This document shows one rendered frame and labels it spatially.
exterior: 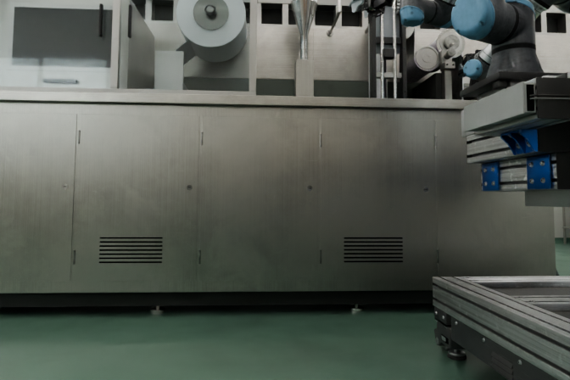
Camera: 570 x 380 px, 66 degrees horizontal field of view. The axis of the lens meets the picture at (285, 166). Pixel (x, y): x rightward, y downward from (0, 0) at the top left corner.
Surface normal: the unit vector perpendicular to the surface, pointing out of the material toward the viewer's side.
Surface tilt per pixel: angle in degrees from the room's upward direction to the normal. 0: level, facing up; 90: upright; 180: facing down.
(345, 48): 90
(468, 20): 98
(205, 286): 90
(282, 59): 90
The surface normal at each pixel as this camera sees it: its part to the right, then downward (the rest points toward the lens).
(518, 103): -1.00, -0.01
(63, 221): 0.07, -0.07
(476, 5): -0.86, 0.09
